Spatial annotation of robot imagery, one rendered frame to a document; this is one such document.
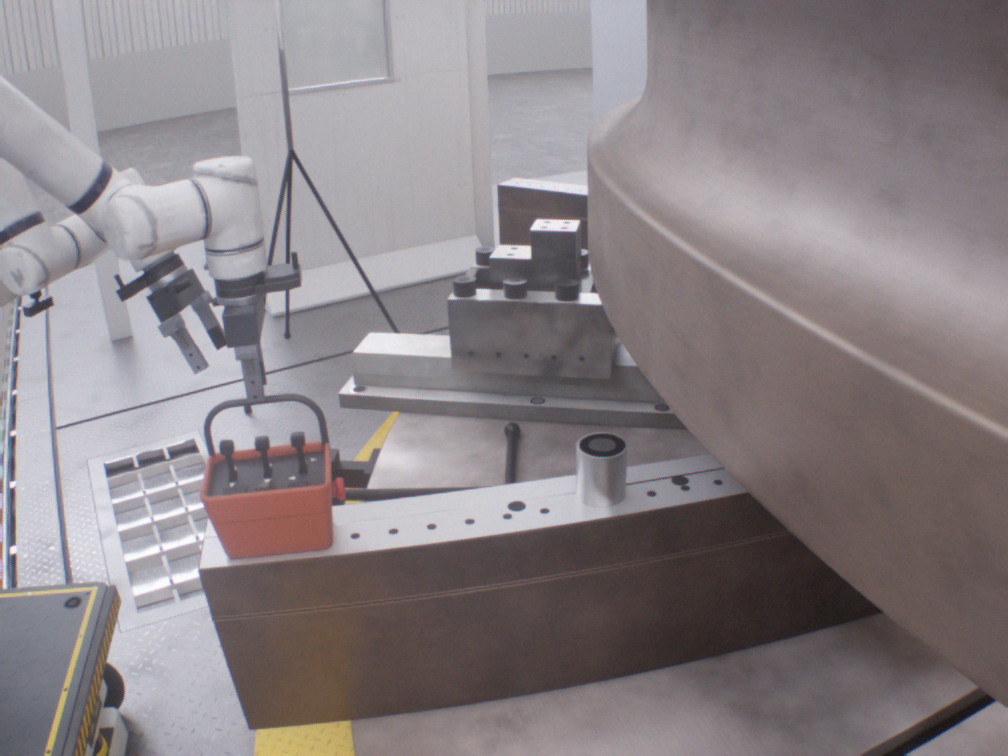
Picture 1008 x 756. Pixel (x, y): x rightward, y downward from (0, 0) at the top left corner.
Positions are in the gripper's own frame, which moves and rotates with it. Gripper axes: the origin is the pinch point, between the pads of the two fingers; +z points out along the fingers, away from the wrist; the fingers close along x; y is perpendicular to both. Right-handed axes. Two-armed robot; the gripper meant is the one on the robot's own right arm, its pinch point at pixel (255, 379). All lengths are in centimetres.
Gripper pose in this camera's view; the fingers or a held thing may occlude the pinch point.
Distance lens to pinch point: 127.9
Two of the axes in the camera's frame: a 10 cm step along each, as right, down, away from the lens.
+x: 1.8, 4.1, -9.0
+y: -9.8, 1.1, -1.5
